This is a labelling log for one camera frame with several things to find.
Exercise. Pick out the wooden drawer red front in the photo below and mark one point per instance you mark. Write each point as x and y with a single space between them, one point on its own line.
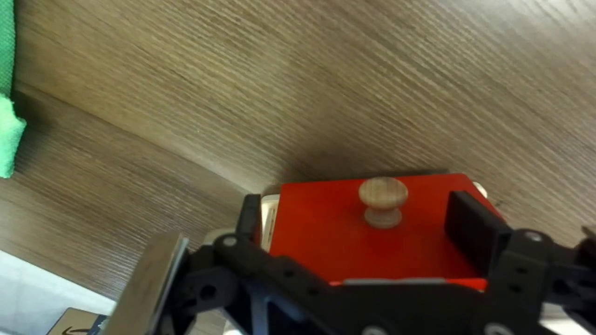
323 228

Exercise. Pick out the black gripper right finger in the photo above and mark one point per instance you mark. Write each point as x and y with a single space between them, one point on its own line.
520 266

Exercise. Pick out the green cloth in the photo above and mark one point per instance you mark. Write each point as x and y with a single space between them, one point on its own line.
12 128

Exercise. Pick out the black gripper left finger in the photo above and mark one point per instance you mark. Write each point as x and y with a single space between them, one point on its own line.
224 277

